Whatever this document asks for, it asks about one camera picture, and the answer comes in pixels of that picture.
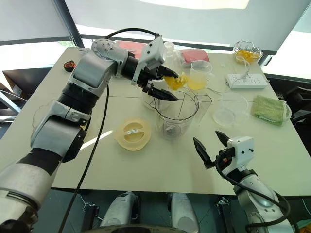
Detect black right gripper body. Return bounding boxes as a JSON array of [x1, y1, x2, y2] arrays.
[[214, 147, 237, 174]]

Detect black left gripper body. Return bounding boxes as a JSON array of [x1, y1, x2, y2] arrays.
[[137, 65, 163, 94]]

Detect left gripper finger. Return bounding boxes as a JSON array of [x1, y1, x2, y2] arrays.
[[157, 65, 181, 79], [147, 83, 180, 102]]

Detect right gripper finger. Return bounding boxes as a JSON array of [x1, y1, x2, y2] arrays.
[[192, 136, 216, 170], [214, 130, 232, 149]]

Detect peeled orange segments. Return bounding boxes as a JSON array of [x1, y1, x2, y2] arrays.
[[163, 72, 189, 91]]

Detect clear blender jar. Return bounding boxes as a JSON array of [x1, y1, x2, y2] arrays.
[[152, 90, 212, 142]]

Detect cream blender lid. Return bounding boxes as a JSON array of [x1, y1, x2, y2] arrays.
[[114, 117, 153, 152]]

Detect white blender base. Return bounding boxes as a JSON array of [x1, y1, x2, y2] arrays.
[[141, 77, 171, 113]]

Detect orange segments heap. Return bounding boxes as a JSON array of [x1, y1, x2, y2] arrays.
[[236, 49, 261, 63]]

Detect clear plastic bottle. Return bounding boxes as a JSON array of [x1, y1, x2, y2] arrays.
[[163, 41, 181, 64]]

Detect clear plastic bowl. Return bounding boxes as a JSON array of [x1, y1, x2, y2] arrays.
[[212, 92, 250, 127]]

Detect clear measuring cup with juice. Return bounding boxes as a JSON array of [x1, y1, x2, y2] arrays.
[[186, 60, 216, 91]]

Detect red flat packet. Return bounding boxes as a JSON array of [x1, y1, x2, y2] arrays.
[[180, 48, 210, 66]]

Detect red packet in clear bag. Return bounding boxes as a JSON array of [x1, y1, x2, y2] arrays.
[[116, 40, 149, 58]]

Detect black table clamp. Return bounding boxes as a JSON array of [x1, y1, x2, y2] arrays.
[[216, 197, 235, 215], [83, 203, 101, 227]]

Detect green cloth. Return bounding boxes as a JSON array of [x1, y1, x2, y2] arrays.
[[251, 95, 293, 127]]

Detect white power strip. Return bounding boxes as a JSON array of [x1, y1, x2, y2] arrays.
[[225, 72, 268, 90]]

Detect silver robot leg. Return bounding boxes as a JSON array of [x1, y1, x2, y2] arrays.
[[170, 192, 201, 233], [100, 191, 142, 228]]

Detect black round red-logo object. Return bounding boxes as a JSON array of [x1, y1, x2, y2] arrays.
[[63, 60, 77, 73]]

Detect scalloped glass bowl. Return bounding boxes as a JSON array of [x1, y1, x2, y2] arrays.
[[232, 40, 264, 65]]

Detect black chair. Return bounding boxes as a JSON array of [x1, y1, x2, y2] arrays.
[[283, 85, 311, 117]]

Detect plain glass bowl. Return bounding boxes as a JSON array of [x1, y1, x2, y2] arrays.
[[32, 100, 58, 131]]

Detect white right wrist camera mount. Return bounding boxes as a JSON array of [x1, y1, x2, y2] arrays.
[[221, 136, 255, 176]]

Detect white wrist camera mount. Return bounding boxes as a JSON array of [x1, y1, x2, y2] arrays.
[[221, 136, 255, 176], [132, 35, 167, 85]]

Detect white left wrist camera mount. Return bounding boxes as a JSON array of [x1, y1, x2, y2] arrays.
[[132, 35, 167, 85]]

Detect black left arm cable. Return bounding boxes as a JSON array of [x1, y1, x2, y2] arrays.
[[57, 27, 163, 233]]

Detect white power cord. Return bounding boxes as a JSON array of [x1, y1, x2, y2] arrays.
[[236, 55, 251, 80]]

